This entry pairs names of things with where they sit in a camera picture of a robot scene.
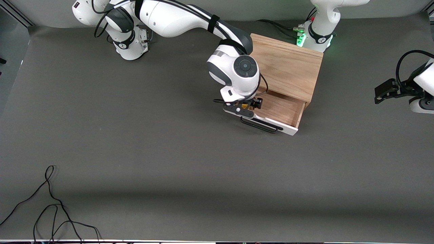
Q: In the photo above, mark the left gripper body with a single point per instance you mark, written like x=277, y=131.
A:
x=404, y=90

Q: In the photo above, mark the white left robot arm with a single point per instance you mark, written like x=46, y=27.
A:
x=325, y=13

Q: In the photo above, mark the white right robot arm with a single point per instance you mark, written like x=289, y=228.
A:
x=169, y=17

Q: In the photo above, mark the wooden drawer cabinet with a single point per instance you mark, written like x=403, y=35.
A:
x=288, y=64

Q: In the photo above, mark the dark grey table cover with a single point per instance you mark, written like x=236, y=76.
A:
x=203, y=169

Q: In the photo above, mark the black aluminium frame rail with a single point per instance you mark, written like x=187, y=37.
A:
x=17, y=15

